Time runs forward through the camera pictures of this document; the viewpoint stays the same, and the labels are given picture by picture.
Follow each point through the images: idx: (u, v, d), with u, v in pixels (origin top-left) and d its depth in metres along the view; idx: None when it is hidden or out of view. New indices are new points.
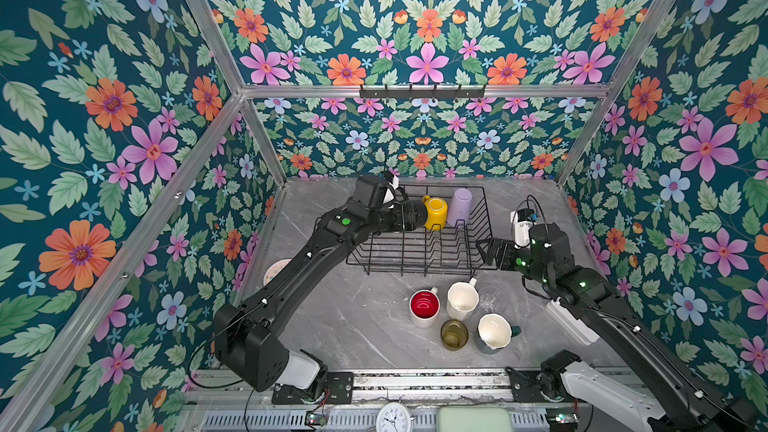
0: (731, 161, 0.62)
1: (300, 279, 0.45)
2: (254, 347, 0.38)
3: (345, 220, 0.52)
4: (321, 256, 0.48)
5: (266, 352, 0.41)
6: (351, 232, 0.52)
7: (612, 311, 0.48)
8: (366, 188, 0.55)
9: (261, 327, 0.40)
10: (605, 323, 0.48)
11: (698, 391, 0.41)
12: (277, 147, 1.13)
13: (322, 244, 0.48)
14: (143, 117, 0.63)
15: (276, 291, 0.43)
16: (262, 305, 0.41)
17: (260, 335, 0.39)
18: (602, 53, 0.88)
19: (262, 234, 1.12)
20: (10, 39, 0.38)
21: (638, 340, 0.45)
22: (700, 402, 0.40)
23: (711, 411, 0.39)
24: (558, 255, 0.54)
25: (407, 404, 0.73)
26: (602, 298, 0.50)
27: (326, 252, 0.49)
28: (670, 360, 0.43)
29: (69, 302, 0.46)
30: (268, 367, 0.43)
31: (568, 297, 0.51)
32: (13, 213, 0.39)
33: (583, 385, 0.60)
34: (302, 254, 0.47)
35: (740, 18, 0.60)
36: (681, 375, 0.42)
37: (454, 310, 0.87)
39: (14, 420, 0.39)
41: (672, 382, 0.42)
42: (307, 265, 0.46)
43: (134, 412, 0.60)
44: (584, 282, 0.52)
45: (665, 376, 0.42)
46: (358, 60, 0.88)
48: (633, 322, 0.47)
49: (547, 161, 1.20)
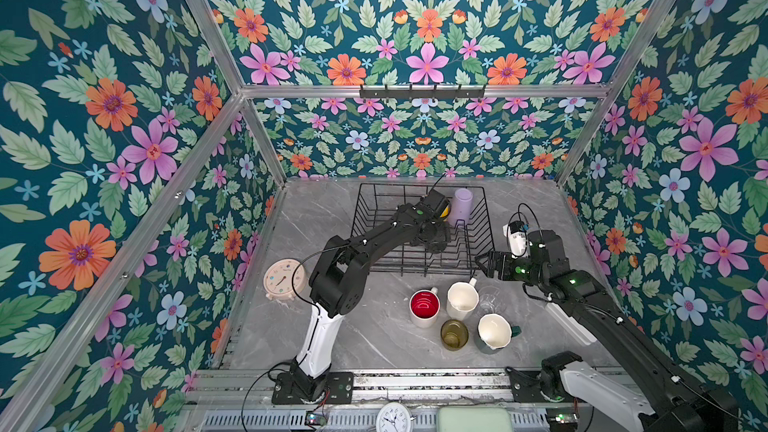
0: (731, 161, 0.62)
1: (389, 232, 0.59)
2: (354, 270, 0.51)
3: (422, 210, 0.67)
4: (404, 228, 0.63)
5: (360, 278, 0.53)
6: (422, 220, 0.67)
7: (598, 303, 0.52)
8: (437, 196, 0.73)
9: (362, 256, 0.51)
10: (588, 313, 0.52)
11: (674, 375, 0.43)
12: (277, 147, 1.13)
13: (405, 217, 0.64)
14: (143, 117, 0.63)
15: (369, 234, 0.57)
16: (363, 242, 0.55)
17: (362, 260, 0.51)
18: (602, 52, 0.87)
19: (262, 234, 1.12)
20: (10, 39, 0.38)
21: (619, 328, 0.49)
22: (677, 386, 0.41)
23: (689, 397, 0.40)
24: (553, 255, 0.59)
25: (407, 404, 0.73)
26: (590, 294, 0.54)
27: (409, 223, 0.63)
28: (650, 348, 0.46)
29: (69, 303, 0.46)
30: (352, 296, 0.54)
31: (559, 294, 0.56)
32: (13, 213, 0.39)
33: (580, 381, 0.60)
34: (390, 219, 0.62)
35: (740, 18, 0.60)
36: (659, 362, 0.44)
37: (453, 310, 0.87)
39: (14, 420, 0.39)
41: (649, 367, 0.44)
42: (394, 227, 0.60)
43: (134, 412, 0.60)
44: (574, 280, 0.57)
45: (642, 362, 0.45)
46: (358, 60, 0.88)
48: (617, 315, 0.50)
49: (547, 161, 1.20)
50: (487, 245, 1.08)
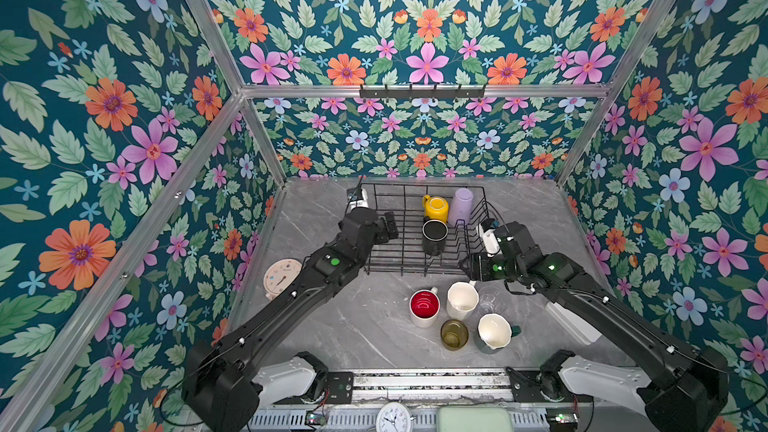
0: (731, 161, 0.62)
1: (280, 321, 0.45)
2: (226, 390, 0.37)
3: (336, 261, 0.53)
4: (306, 297, 0.48)
5: (237, 397, 0.40)
6: (339, 273, 0.53)
7: (581, 285, 0.51)
8: (354, 226, 0.53)
9: (235, 369, 0.39)
10: (576, 299, 0.50)
11: (669, 347, 0.43)
12: (277, 147, 1.13)
13: (309, 284, 0.49)
14: (143, 117, 0.63)
15: (256, 330, 0.43)
16: (239, 344, 0.41)
17: (233, 376, 0.38)
18: (602, 52, 0.87)
19: (262, 234, 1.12)
20: (10, 39, 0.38)
21: (607, 309, 0.48)
22: (673, 357, 0.42)
23: (685, 364, 0.41)
24: (523, 246, 0.58)
25: (407, 404, 0.73)
26: (571, 277, 0.52)
27: (311, 293, 0.48)
28: (640, 324, 0.45)
29: (69, 302, 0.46)
30: (236, 415, 0.41)
31: (542, 282, 0.54)
32: (13, 213, 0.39)
33: (579, 376, 0.60)
34: (290, 290, 0.48)
35: (740, 18, 0.60)
36: (653, 336, 0.44)
37: (452, 309, 0.86)
39: (14, 420, 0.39)
41: (646, 343, 0.43)
42: (290, 306, 0.46)
43: (134, 412, 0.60)
44: (553, 264, 0.55)
45: (638, 339, 0.44)
46: (358, 60, 0.88)
48: (601, 295, 0.49)
49: (547, 161, 1.20)
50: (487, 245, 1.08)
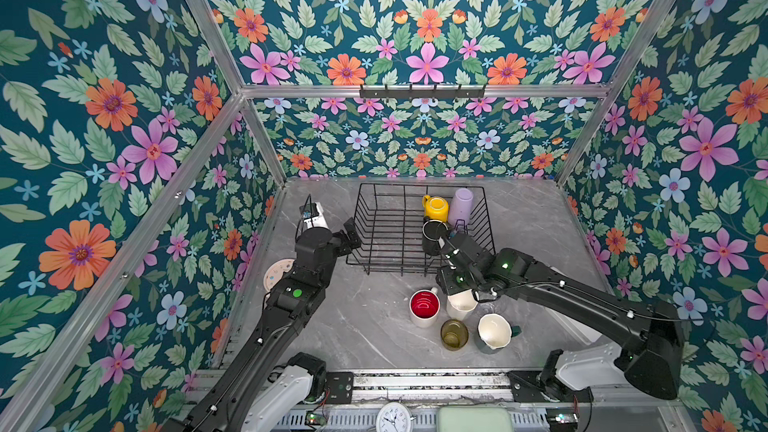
0: (731, 161, 0.62)
1: (251, 375, 0.43)
2: None
3: (298, 292, 0.51)
4: (275, 340, 0.46)
5: None
6: (304, 303, 0.51)
7: (537, 276, 0.51)
8: (308, 252, 0.51)
9: None
10: (537, 291, 0.50)
11: (629, 312, 0.44)
12: (277, 147, 1.13)
13: (274, 325, 0.47)
14: (143, 117, 0.63)
15: (227, 392, 0.41)
16: (210, 411, 0.39)
17: None
18: (602, 52, 0.87)
19: (262, 234, 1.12)
20: (10, 39, 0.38)
21: (565, 292, 0.48)
22: (635, 322, 0.43)
23: (646, 325, 0.42)
24: (472, 254, 0.57)
25: (407, 404, 0.73)
26: (525, 269, 0.52)
27: (279, 335, 0.47)
28: (596, 297, 0.46)
29: (69, 302, 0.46)
30: None
31: (500, 284, 0.52)
32: (13, 213, 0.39)
33: (572, 372, 0.60)
34: (256, 336, 0.46)
35: (740, 18, 0.60)
36: (613, 306, 0.45)
37: (452, 309, 0.86)
39: (14, 420, 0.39)
41: (610, 316, 0.44)
42: (260, 355, 0.44)
43: (134, 412, 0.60)
44: (506, 263, 0.54)
45: (602, 314, 0.45)
46: (358, 60, 0.88)
48: (557, 280, 0.50)
49: (547, 161, 1.20)
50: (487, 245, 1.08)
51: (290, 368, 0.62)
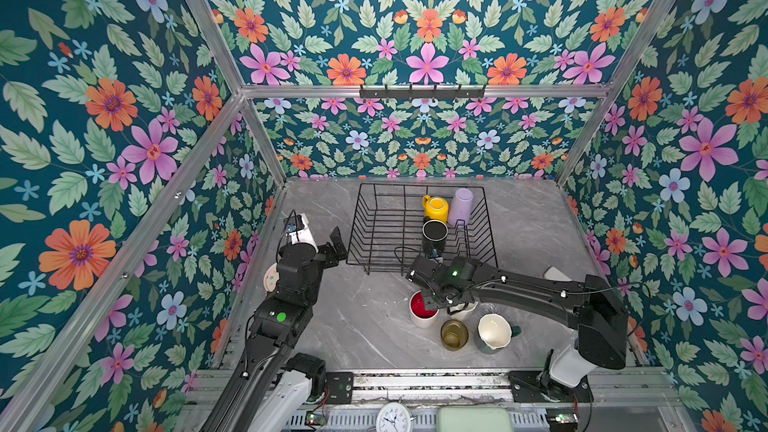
0: (731, 161, 0.62)
1: (240, 411, 0.42)
2: None
3: (282, 315, 0.49)
4: (261, 372, 0.45)
5: None
6: (289, 326, 0.49)
7: (482, 276, 0.55)
8: (290, 273, 0.48)
9: None
10: (484, 291, 0.54)
11: (562, 292, 0.47)
12: (277, 147, 1.13)
13: (259, 355, 0.45)
14: (142, 117, 0.63)
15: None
16: None
17: None
18: (602, 52, 0.87)
19: (262, 234, 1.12)
20: (10, 39, 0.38)
21: (509, 287, 0.51)
22: (567, 300, 0.46)
23: (580, 301, 0.45)
24: (427, 270, 0.62)
25: (407, 404, 0.73)
26: (472, 271, 0.56)
27: (264, 366, 0.45)
28: (536, 284, 0.50)
29: (69, 303, 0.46)
30: None
31: (454, 292, 0.56)
32: (13, 213, 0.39)
33: (562, 368, 0.60)
34: (240, 370, 0.44)
35: (740, 18, 0.60)
36: (547, 289, 0.49)
37: (453, 310, 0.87)
39: (14, 420, 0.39)
41: (546, 299, 0.48)
42: (246, 390, 0.43)
43: (134, 412, 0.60)
44: (456, 270, 0.58)
45: (538, 298, 0.48)
46: (358, 60, 0.88)
48: (498, 276, 0.54)
49: (546, 161, 1.20)
50: (486, 245, 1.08)
51: (287, 375, 0.62)
